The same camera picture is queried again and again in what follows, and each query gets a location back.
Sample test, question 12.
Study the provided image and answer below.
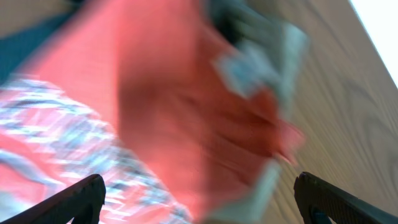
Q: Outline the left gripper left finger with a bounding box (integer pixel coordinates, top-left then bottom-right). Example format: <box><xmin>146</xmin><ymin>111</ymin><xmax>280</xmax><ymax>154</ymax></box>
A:
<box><xmin>2</xmin><ymin>174</ymin><xmax>106</xmax><ymax>224</ymax></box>

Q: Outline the navy blue folded shirt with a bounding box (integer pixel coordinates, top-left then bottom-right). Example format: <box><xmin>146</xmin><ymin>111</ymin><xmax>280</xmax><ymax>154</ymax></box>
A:
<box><xmin>1</xmin><ymin>11</ymin><xmax>75</xmax><ymax>85</ymax></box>

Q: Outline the red orange polo shirt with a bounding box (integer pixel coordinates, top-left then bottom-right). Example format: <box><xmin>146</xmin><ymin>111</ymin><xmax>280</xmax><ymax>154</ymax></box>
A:
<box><xmin>1</xmin><ymin>1</ymin><xmax>303</xmax><ymax>223</ymax></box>

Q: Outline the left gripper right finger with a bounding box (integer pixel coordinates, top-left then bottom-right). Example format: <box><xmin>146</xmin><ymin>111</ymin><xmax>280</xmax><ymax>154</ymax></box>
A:
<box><xmin>294</xmin><ymin>172</ymin><xmax>397</xmax><ymax>224</ymax></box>

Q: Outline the black patterned jersey shirt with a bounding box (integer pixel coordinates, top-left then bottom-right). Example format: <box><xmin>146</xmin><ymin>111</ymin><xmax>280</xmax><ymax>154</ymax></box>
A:
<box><xmin>206</xmin><ymin>0</ymin><xmax>309</xmax><ymax>119</ymax></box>

